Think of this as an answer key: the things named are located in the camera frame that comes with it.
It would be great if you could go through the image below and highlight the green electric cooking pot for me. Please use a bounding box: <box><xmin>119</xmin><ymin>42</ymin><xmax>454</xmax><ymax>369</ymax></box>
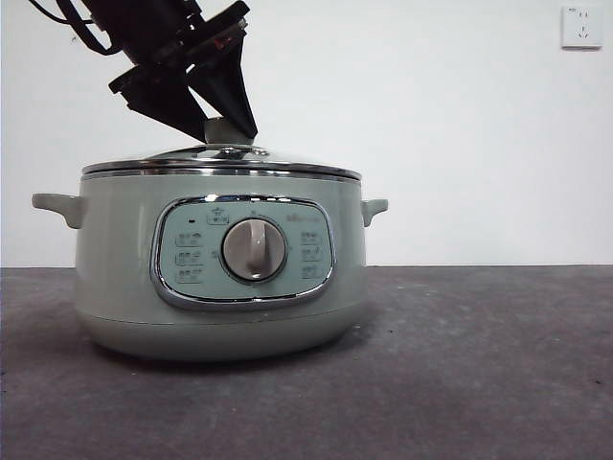
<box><xmin>31</xmin><ymin>165</ymin><xmax>390</xmax><ymax>363</ymax></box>

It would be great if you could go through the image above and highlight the white wall socket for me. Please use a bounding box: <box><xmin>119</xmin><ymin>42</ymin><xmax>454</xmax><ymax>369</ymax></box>
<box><xmin>560</xmin><ymin>5</ymin><xmax>603</xmax><ymax>52</ymax></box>

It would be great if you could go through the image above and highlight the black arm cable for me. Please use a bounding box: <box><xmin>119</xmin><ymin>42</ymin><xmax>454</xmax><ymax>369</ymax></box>
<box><xmin>47</xmin><ymin>0</ymin><xmax>112</xmax><ymax>57</ymax></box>

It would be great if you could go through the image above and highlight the glass lid with green knob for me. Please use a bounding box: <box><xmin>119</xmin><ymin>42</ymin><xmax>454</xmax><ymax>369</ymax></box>
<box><xmin>80</xmin><ymin>116</ymin><xmax>361</xmax><ymax>177</ymax></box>

